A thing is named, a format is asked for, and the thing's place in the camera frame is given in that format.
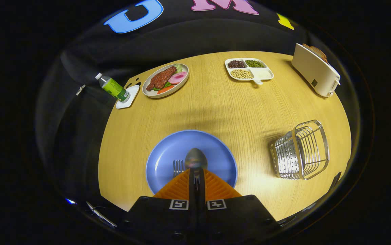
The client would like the metal fork with brown handle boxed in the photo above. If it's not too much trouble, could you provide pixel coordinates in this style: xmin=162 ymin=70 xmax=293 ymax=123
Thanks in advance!
xmin=173 ymin=160 xmax=185 ymax=178

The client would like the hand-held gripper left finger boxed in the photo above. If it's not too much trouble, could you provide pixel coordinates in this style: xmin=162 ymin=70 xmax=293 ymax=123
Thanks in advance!
xmin=120 ymin=168 xmax=197 ymax=244

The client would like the blue plate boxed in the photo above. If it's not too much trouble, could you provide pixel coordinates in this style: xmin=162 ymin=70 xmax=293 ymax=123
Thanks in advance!
xmin=146 ymin=130 xmax=238 ymax=195

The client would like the toast slice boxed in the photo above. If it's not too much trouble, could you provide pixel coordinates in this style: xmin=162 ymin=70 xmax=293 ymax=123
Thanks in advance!
xmin=303 ymin=43 xmax=328 ymax=62

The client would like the white divided tray of beans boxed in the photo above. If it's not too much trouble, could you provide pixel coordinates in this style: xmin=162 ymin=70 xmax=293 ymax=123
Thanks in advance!
xmin=225 ymin=58 xmax=274 ymax=85

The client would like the metal spoon with brown handle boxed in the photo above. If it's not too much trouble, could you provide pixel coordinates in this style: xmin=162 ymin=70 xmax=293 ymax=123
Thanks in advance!
xmin=184 ymin=148 xmax=208 ymax=191

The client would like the white toaster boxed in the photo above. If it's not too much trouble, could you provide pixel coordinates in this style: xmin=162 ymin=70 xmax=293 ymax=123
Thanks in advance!
xmin=291 ymin=43 xmax=341 ymax=98

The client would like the green label water bottle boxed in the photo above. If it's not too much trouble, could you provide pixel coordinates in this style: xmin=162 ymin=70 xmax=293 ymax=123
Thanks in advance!
xmin=95 ymin=73 xmax=131 ymax=103

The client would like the white square coaster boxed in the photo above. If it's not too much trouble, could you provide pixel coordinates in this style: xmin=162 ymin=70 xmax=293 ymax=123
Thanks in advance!
xmin=116 ymin=85 xmax=140 ymax=109

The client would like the white keyboard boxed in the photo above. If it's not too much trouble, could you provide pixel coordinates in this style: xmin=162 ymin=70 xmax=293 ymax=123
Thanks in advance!
xmin=86 ymin=201 xmax=117 ymax=228

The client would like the metal wire cutlery basket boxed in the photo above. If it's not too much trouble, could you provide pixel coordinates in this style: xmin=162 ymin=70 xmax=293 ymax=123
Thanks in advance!
xmin=270 ymin=119 xmax=330 ymax=180

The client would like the plate of model steak meal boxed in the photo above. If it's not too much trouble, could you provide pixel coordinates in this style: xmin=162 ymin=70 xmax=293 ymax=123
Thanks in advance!
xmin=142 ymin=63 xmax=189 ymax=99

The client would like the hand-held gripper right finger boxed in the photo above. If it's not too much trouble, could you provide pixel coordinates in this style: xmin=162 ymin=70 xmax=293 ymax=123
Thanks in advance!
xmin=197 ymin=168 xmax=281 ymax=244

